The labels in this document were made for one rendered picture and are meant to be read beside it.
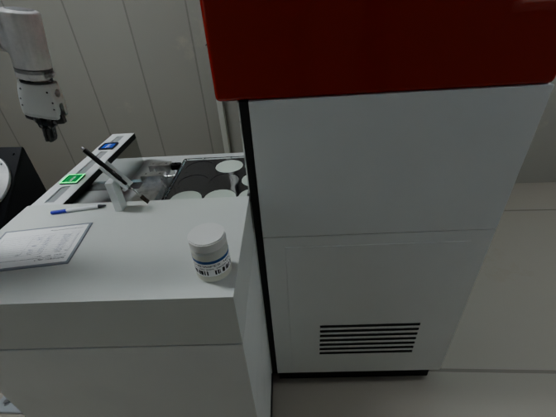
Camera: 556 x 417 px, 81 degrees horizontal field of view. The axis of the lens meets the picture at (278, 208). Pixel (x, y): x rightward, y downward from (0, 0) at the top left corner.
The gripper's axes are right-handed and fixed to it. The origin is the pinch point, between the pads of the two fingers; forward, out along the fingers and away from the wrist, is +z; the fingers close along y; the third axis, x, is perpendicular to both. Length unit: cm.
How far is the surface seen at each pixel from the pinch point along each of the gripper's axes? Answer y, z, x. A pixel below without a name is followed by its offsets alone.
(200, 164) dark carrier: -39.9, 13.5, -19.7
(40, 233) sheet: -11.2, 12.6, 28.8
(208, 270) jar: -55, 0, 46
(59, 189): -2.2, 15.6, 5.5
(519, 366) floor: -185, 74, 10
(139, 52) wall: 30, 6, -154
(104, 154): -4.5, 15.3, -20.1
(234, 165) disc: -53, 11, -17
